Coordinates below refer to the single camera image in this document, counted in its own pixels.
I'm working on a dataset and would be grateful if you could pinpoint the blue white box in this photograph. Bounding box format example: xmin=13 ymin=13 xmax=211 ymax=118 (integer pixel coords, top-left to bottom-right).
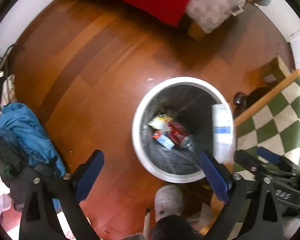
xmin=212 ymin=103 xmax=235 ymax=163

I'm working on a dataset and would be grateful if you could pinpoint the red soda can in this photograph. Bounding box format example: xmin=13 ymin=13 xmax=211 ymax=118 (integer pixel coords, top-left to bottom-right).
xmin=168 ymin=121 xmax=193 ymax=148

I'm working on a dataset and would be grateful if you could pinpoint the blue red milk carton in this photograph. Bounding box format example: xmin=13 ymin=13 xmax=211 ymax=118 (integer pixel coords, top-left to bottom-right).
xmin=153 ymin=130 xmax=175 ymax=150

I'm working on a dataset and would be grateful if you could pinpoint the yellow snack bag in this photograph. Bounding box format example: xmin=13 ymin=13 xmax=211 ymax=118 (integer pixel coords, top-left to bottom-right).
xmin=148 ymin=114 xmax=173 ymax=130

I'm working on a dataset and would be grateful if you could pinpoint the white round trash bin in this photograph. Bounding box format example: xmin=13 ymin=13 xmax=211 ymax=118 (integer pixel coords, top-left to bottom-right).
xmin=132 ymin=77 xmax=235 ymax=183

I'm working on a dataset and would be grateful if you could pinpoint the green white checkered tablecloth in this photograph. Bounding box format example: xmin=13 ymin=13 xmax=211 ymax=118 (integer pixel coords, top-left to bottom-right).
xmin=237 ymin=76 xmax=300 ymax=167

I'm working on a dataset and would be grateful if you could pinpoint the grey pink slipper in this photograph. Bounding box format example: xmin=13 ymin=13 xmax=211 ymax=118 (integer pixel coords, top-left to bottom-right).
xmin=154 ymin=184 xmax=184 ymax=222

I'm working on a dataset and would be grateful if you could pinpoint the blue jacket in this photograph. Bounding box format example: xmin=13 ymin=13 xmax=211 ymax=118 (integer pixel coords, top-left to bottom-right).
xmin=0 ymin=102 xmax=66 ymax=177

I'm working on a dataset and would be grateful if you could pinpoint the flat cardboard piece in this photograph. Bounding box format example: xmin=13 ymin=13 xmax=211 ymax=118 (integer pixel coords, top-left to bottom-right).
xmin=248 ymin=54 xmax=294 ymax=87

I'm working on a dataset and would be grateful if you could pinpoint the checkered grey pink blanket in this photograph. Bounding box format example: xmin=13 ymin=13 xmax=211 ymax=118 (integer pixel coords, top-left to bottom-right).
xmin=185 ymin=0 xmax=247 ymax=34

